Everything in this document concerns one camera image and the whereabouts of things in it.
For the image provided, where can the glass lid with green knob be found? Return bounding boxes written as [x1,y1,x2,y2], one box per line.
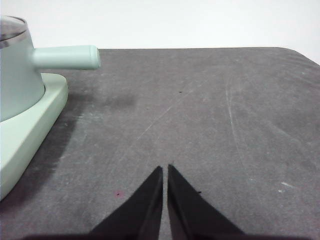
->
[0,16,28,50]

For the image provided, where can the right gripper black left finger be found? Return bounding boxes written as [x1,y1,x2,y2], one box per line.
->
[87,165,164,240]

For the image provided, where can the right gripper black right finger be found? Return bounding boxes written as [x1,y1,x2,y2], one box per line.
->
[166,163,251,240]

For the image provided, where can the green pot with handle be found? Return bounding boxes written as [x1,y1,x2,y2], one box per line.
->
[0,16,102,123]

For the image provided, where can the green breakfast machine base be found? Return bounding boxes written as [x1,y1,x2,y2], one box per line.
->
[0,72,69,202]

